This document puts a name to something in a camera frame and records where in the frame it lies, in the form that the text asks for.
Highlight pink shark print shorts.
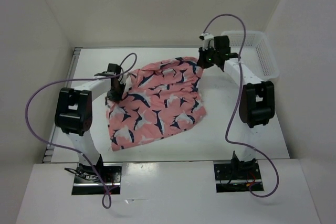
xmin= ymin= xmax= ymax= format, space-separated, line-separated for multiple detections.
xmin=105 ymin=57 xmax=206 ymax=151

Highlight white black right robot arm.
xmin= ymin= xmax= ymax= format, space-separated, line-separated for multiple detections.
xmin=197 ymin=32 xmax=275 ymax=161

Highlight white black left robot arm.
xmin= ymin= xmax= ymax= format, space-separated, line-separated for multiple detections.
xmin=55 ymin=63 xmax=125 ymax=182

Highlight white plastic laundry basket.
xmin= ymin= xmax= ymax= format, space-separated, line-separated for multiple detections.
xmin=222 ymin=30 xmax=279 ymax=80

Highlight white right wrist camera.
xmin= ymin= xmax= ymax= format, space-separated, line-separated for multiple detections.
xmin=199 ymin=32 xmax=214 ymax=50

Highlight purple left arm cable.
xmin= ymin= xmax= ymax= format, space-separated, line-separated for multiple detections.
xmin=24 ymin=52 xmax=138 ymax=209

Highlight aluminium table frame rail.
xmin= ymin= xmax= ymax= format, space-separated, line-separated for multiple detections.
xmin=42 ymin=47 xmax=82 ymax=163

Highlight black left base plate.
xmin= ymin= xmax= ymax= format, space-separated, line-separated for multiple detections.
xmin=65 ymin=164 xmax=122 ymax=196

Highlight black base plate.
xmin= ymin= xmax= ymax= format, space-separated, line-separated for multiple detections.
xmin=213 ymin=161 xmax=264 ymax=193
xmin=65 ymin=164 xmax=122 ymax=196

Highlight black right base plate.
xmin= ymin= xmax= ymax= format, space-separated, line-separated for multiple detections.
xmin=213 ymin=161 xmax=264 ymax=193

